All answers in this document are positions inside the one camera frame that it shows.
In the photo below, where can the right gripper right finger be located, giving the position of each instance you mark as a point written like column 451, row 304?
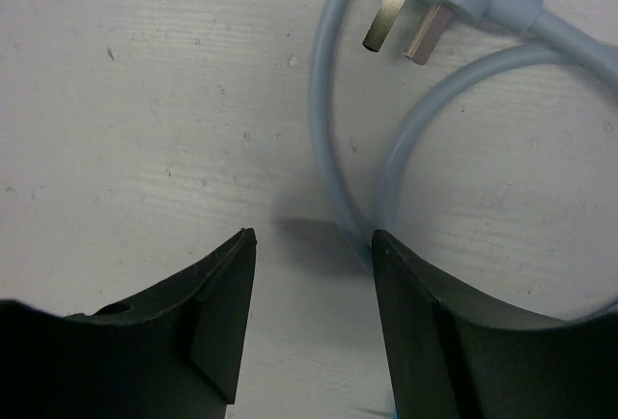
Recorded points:
column 456, row 352

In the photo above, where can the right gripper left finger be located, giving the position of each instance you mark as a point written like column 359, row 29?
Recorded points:
column 171, row 351

